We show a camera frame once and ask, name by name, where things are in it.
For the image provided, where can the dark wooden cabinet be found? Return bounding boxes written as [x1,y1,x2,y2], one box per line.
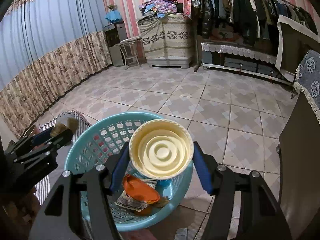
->
[279,93,319,239]

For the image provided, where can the cream plastic lid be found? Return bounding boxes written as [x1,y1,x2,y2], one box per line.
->
[129,119,194,180]

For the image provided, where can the small folding stool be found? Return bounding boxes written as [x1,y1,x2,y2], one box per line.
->
[116,36,142,69]

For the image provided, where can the potted plant blue wrap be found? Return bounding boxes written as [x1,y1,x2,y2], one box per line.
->
[105,4,123,23]

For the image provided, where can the striped grey tablecloth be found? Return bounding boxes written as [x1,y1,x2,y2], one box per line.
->
[34,111,97,205]

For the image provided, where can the orange peel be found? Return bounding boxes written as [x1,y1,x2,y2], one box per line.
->
[133,196,170,216]

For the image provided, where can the clothes rack with garments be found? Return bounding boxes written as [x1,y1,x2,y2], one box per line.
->
[183,0,318,55]

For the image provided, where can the blue floral fringed cloth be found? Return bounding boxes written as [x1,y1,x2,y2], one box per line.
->
[293,50,320,121]

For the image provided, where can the cloth-covered cabinet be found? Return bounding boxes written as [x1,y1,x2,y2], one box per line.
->
[138,13,195,69]

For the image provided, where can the orange snack bag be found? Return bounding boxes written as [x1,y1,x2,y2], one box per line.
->
[122,174,161,204]

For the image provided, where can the blue and floral curtain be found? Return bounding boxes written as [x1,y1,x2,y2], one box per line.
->
[1,0,112,136]

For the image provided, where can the pile of colourful clothes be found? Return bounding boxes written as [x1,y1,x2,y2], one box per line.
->
[139,0,183,18]

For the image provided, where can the light blue plastic basket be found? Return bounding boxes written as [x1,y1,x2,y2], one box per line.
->
[65,112,193,232]

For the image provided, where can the low bench with lace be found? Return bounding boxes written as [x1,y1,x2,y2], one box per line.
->
[201,42,293,85]

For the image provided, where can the grey water dispenser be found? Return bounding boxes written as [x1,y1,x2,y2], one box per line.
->
[104,21,127,67]

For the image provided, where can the pink metal mug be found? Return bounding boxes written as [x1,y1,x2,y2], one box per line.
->
[21,125,41,139]

